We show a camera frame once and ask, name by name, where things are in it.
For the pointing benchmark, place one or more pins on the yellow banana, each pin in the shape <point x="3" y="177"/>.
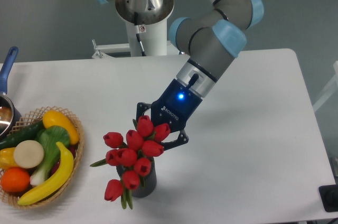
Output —
<point x="53" y="183"/>

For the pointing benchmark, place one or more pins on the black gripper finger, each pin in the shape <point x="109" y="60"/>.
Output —
<point x="181" y="140"/>
<point x="141" y="109"/>

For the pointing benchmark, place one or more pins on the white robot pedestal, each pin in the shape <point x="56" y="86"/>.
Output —
<point x="146" y="26"/>

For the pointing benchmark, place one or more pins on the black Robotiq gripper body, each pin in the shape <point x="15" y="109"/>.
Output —
<point x="175" y="106"/>

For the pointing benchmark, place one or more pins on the yellow lemon squash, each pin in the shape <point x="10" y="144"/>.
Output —
<point x="56" y="118"/>

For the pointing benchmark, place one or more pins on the beige round mushroom slice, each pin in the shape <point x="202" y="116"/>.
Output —
<point x="28" y="154"/>

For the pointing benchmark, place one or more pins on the green cucumber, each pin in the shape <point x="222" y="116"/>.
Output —
<point x="26" y="133"/>

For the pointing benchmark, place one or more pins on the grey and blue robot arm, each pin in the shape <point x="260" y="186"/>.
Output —
<point x="212" y="42"/>

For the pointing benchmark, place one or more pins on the black device at table edge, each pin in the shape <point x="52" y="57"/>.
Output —
<point x="328" y="194"/>

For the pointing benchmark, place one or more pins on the yellow bell pepper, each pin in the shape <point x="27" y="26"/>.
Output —
<point x="7" y="158"/>

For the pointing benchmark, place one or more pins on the woven wicker basket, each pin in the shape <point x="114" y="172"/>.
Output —
<point x="33" y="117"/>

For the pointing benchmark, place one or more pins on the green bok choy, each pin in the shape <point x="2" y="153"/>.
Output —
<point x="48" y="139"/>

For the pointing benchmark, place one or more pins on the dark grey ribbed vase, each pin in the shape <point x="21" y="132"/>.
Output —
<point x="139" y="179"/>

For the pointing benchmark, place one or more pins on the red tulip bouquet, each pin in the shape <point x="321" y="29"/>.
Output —
<point x="144" y="141"/>

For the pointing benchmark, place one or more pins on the white frame at right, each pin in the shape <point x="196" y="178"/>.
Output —
<point x="328" y="90"/>

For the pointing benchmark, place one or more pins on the blue handled saucepan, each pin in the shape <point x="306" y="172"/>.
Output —
<point x="9" y="114"/>

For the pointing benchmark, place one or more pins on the orange fruit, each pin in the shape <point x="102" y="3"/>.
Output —
<point x="15" y="180"/>

